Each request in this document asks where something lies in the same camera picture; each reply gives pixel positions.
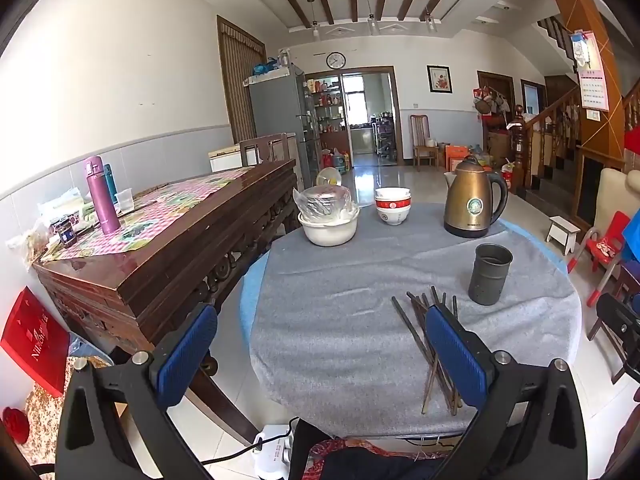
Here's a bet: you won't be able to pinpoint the white plastic basin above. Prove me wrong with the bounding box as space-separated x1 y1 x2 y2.
298 205 361 247

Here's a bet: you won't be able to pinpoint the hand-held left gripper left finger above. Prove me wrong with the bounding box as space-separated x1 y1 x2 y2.
56 302 219 480

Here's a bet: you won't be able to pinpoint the teal thermos bottle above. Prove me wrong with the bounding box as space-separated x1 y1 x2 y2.
102 163 120 206

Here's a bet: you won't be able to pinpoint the small dark jar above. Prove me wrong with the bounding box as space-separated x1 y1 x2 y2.
56 217 78 248

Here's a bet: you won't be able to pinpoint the floral checked table cover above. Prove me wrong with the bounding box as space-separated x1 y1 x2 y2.
40 167 251 263

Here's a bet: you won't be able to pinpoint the floral patterned cloth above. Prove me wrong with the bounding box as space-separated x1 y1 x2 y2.
22 355 116 466

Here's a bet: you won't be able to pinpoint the bronze electric kettle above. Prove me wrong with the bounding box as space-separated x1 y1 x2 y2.
443 156 509 239

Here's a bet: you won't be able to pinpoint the red plastic child chair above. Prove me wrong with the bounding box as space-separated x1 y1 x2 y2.
566 211 632 307

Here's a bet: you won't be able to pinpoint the round table with grey cloth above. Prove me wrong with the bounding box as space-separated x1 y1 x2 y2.
248 201 583 438

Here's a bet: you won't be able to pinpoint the framed wall picture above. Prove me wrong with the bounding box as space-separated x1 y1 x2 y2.
426 64 453 94

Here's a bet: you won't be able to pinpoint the dark wooden chair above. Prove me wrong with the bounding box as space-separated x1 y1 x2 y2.
239 133 290 167

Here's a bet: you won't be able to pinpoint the blue tablecloth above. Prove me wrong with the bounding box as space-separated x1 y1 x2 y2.
239 217 569 346

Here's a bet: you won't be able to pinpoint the dark wooden sideboard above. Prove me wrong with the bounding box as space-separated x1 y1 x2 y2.
32 159 301 446

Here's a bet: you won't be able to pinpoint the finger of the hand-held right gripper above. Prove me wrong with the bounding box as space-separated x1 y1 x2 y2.
597 292 640 386

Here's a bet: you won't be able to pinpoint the pile of dark chopsticks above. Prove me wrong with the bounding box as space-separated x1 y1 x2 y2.
391 286 463 416

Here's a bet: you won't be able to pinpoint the light wooden chair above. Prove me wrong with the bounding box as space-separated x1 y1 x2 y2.
410 114 438 170

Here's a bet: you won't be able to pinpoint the brown wooden door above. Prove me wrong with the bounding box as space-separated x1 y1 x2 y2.
216 15 267 145

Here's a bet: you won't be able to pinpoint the white wooden stool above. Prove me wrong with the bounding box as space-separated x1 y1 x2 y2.
545 215 582 255

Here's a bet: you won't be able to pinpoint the orange cardboard boxes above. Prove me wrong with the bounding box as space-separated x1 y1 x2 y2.
445 144 471 171

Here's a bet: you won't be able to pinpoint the purple thermos bottle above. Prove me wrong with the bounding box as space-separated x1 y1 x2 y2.
83 156 121 235

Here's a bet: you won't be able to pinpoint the grey refrigerator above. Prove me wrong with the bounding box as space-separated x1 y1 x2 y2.
248 63 323 188

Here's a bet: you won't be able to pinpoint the shelf cabinet with bottles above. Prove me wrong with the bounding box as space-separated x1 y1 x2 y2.
305 76 351 168

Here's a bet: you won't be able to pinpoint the white plastic bag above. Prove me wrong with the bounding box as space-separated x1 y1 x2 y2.
37 187 83 226

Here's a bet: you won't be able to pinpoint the white bowl red band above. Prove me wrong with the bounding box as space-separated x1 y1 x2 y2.
376 199 412 226

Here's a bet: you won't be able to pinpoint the red gift box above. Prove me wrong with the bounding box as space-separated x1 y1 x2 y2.
0 286 71 398

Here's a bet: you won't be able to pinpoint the wall calendar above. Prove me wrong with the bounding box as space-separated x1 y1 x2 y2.
570 30 612 112

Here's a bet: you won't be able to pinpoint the white power strip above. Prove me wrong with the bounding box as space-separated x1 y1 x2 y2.
252 424 301 480

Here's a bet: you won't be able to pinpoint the steel pot in plastic bag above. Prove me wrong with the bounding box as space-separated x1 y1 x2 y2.
292 185 358 225

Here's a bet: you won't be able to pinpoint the black power cable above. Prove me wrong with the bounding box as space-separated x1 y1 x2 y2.
205 417 301 463

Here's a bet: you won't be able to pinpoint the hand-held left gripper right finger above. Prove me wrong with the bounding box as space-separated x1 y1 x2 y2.
424 305 588 480

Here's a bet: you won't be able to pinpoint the grey metal utensil cup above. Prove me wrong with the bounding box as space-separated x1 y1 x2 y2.
468 243 514 306

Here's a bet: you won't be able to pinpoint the cream armchair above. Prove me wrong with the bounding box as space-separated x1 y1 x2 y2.
592 167 640 241

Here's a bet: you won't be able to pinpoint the wooden staircase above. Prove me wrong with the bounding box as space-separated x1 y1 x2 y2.
515 15 626 191

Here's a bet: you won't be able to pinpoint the person's dark patterned clothing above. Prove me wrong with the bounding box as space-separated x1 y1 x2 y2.
307 437 471 480

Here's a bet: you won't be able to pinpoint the white chest freezer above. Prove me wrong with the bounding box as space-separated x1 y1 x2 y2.
208 144 246 173

